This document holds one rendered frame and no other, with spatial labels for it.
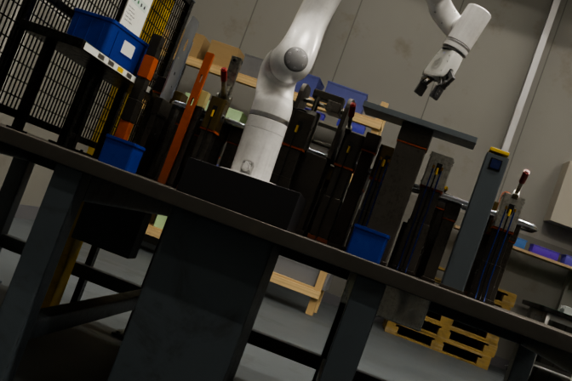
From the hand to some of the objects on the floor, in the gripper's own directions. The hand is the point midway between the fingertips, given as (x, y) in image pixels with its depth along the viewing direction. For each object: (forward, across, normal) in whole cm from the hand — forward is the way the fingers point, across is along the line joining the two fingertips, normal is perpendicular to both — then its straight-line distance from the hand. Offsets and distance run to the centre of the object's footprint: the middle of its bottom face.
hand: (426, 93), depth 251 cm
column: (+131, -12, +22) cm, 133 cm away
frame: (+132, +31, -5) cm, 136 cm away
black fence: (+150, +60, +72) cm, 177 cm away
